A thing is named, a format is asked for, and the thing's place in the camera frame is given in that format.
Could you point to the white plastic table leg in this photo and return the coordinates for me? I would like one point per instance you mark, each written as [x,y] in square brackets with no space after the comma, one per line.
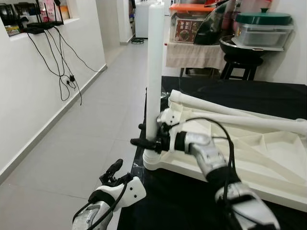
[155,72]
[211,105]
[268,124]

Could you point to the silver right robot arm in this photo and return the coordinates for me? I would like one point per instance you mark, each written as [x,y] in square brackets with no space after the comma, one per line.
[211,158]

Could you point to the black stool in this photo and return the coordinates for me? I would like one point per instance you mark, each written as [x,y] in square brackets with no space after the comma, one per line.
[240,67]

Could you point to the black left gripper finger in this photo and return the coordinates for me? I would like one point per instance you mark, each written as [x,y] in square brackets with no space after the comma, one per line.
[115,167]

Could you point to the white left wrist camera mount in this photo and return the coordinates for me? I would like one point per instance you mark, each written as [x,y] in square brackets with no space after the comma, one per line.
[134,191]

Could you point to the orange lidded storage box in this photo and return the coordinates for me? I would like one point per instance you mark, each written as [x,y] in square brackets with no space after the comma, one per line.
[184,26]

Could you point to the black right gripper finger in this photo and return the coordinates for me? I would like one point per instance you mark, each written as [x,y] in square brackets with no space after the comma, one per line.
[142,127]
[146,143]

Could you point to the black round floor mat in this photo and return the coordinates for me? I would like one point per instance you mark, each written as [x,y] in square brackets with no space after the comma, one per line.
[137,41]

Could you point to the green pot lid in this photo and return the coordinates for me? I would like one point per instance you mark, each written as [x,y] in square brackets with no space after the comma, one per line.
[264,18]

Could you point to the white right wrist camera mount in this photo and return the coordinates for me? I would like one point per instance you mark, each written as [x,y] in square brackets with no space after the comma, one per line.
[168,116]

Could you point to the white cabinet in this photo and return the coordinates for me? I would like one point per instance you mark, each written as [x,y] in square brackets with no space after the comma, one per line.
[141,19]

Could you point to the black tablecloth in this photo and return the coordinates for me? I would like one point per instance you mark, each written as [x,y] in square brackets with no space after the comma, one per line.
[240,91]

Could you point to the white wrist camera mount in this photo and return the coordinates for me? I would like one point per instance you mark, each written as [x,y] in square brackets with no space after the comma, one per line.
[134,191]
[168,116]

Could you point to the clear plastic container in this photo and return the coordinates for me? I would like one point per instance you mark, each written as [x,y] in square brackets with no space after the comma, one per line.
[264,36]

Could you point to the beige table cover cloth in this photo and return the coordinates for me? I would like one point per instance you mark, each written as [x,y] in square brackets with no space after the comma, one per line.
[192,55]

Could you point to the black plug adapter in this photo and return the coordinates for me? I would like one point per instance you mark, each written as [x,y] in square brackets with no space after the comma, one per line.
[72,79]

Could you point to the white plastic table top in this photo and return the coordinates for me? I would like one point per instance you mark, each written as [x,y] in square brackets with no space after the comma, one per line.
[268,158]

